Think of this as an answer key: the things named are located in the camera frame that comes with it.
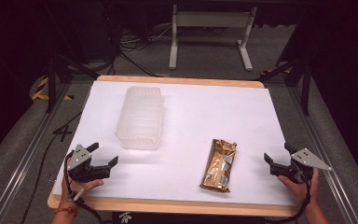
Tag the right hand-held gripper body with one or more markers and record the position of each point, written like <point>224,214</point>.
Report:
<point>304,161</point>

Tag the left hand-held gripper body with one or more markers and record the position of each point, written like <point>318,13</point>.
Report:
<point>80,165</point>

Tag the person's left hand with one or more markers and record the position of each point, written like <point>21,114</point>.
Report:
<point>80,188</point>

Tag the person's right hand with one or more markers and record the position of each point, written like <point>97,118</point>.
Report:
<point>300,189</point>

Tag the white plug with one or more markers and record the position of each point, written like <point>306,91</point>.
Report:
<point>78,194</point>

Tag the gold snack packet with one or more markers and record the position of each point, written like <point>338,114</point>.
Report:
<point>219,165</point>

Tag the translucent plastic container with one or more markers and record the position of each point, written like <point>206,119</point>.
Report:
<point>140,118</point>

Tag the black metal stand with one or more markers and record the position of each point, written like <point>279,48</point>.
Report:
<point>56,77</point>
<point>301,74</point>

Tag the yellow black hazard tape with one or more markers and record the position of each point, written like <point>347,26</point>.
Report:
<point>42,91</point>

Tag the white work board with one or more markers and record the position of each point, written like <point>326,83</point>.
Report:
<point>199,124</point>

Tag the person's dark clothing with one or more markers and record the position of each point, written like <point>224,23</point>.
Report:
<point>183,218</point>

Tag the aluminium floor rail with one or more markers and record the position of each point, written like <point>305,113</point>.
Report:
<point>323,155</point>
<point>28,155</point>

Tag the white metal stand frame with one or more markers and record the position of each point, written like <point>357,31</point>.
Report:
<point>211,20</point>

